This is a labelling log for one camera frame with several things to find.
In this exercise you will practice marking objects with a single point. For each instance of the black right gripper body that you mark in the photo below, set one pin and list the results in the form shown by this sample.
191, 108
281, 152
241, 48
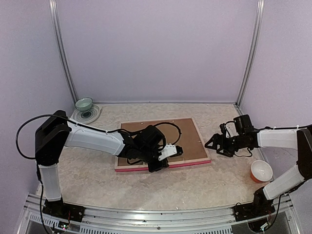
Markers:
232, 145

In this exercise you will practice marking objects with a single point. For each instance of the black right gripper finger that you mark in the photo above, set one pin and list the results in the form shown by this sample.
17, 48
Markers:
213, 142
226, 153

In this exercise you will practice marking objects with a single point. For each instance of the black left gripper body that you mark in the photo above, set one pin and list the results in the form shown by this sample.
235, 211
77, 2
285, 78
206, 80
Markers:
146, 155

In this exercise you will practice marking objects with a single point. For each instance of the wooden picture frame pink edge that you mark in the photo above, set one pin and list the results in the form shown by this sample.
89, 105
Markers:
195, 158

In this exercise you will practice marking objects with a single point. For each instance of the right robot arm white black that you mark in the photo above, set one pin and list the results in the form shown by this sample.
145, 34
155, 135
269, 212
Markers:
297, 141

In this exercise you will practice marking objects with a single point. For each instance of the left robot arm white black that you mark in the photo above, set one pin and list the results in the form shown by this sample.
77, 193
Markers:
59, 131

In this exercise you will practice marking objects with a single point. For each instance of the orange white bowl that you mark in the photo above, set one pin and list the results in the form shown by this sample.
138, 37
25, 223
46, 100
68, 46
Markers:
261, 171

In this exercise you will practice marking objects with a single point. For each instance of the pale green patterned plate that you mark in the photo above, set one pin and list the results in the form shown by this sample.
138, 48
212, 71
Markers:
87, 117

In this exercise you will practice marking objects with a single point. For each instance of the green ceramic bowl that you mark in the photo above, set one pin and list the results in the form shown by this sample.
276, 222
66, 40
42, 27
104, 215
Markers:
84, 104

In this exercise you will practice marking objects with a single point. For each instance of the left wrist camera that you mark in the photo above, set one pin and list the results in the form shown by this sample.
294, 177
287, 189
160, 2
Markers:
152, 137

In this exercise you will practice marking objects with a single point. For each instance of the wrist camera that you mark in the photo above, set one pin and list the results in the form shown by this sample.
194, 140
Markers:
152, 137
243, 124

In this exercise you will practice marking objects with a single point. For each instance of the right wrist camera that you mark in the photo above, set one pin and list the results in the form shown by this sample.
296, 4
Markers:
243, 124

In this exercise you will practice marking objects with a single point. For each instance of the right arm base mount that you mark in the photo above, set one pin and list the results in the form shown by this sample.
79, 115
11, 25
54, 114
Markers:
253, 209

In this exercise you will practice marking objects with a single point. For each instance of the aluminium front rail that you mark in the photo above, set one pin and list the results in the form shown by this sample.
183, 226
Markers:
100, 220

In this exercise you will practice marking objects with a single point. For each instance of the right aluminium corner post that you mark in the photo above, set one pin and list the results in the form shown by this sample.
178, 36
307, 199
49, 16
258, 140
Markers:
252, 51

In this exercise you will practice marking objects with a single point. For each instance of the aluminium corner post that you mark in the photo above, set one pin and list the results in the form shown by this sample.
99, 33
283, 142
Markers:
61, 49
252, 51

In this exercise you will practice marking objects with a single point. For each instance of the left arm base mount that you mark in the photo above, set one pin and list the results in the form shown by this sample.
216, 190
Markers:
64, 210

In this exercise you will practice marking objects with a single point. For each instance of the left aluminium corner post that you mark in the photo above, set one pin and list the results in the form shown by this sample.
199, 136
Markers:
61, 49

